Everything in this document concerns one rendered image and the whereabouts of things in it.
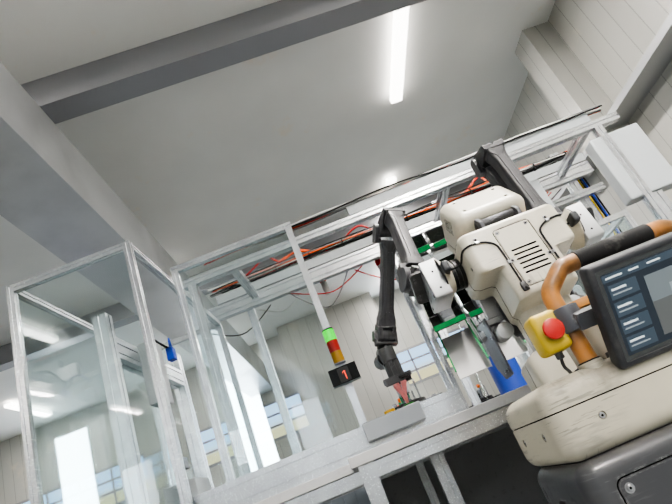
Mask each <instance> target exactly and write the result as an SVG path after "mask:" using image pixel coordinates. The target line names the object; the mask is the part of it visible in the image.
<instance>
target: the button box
mask: <svg viewBox="0 0 672 504"><path fill-rule="evenodd" d="M425 419H426V415H425V412H424V410H423V408H422V406H421V403H420V401H416V402H414V403H411V404H408V405H406V406H404V407H402V408H400V409H397V410H394V411H392V412H389V413H387V414H385V415H383V416H380V417H378V418H376V419H373V420H371V421H368V422H366V423H363V424H362V427H363V430H364V432H365V435H366V437H367V440H368V442H369V443H371V442H373V441H376V440H378V439H381V438H383V437H385V436H388V435H390V434H393V433H395V432H397V431H400V430H402V429H405V428H407V427H409V426H412V425H414V424H417V423H419V422H421V421H424V420H425Z"/></svg>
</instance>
